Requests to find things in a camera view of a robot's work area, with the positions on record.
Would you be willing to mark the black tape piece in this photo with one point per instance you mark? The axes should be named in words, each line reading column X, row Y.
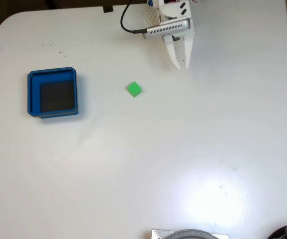
column 108, row 9

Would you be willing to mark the green cube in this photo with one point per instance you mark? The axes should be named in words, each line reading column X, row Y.
column 134, row 89

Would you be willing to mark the grey round object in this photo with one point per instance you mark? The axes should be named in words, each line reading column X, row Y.
column 191, row 234

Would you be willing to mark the silver camera box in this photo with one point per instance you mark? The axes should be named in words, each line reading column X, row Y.
column 168, row 28

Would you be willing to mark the silver metal plate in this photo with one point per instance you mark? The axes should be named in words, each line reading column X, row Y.
column 158, row 234

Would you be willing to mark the blue box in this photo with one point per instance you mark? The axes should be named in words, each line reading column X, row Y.
column 32, row 94

